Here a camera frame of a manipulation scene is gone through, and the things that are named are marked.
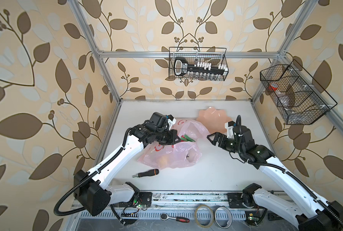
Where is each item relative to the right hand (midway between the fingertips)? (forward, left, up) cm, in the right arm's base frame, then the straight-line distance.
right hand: (213, 140), depth 76 cm
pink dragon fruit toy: (+9, +14, -12) cm, 21 cm away
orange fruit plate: (+24, -8, -13) cm, 29 cm away
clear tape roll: (-32, +4, -17) cm, 37 cm away
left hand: (-1, +16, +4) cm, 17 cm away
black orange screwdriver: (-10, +33, -16) cm, 38 cm away
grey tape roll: (-32, -6, -20) cm, 39 cm away
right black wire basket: (+13, -45, +16) cm, 49 cm away
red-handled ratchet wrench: (-31, +26, -18) cm, 44 cm away
